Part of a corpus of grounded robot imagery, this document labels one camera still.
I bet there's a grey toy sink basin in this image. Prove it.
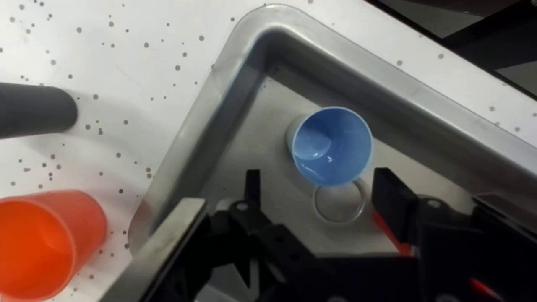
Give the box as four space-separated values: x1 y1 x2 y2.
126 4 537 266

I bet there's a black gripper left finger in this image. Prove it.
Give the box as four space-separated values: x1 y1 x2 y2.
208 168 316 276

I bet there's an orange plastic cup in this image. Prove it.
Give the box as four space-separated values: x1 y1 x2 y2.
0 190 109 302

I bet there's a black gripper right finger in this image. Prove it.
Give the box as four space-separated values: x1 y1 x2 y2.
373 167 483 271

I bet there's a light blue plastic cup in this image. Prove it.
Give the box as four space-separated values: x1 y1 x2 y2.
285 106 376 188

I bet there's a white toy stove sink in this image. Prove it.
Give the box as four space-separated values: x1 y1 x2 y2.
0 0 537 302

